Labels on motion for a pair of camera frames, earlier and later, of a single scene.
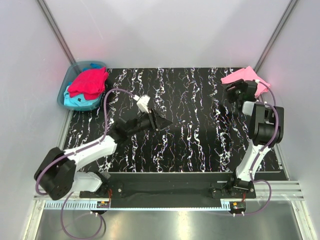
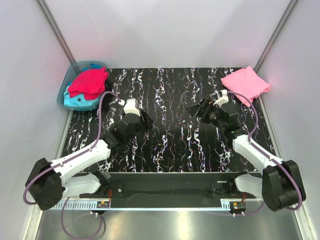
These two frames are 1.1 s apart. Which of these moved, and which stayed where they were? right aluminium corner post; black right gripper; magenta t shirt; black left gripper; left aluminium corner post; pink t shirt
Moved: black right gripper; black left gripper
Stayed: right aluminium corner post; magenta t shirt; pink t shirt; left aluminium corner post
